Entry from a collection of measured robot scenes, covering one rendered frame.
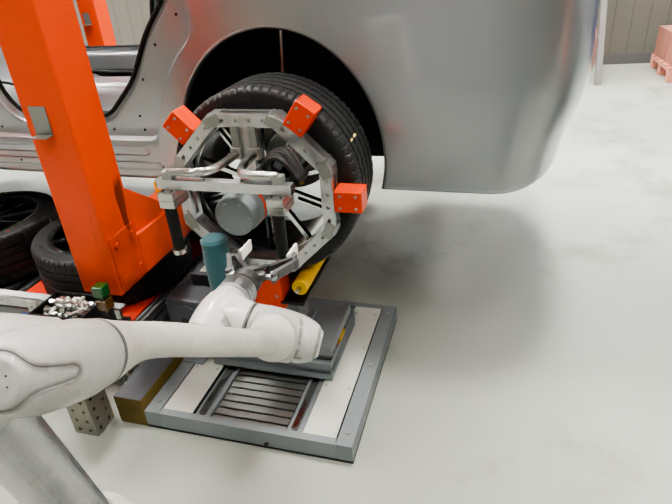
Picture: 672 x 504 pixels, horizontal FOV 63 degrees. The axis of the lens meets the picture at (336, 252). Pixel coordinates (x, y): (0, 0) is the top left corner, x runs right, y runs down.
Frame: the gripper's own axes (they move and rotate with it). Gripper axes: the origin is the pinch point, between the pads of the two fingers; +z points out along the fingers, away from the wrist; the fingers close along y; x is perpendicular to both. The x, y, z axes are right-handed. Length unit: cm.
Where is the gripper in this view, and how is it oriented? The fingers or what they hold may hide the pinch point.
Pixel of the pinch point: (271, 247)
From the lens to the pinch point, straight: 152.9
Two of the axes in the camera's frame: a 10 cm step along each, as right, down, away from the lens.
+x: -0.6, -8.7, -4.9
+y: 9.6, 0.8, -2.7
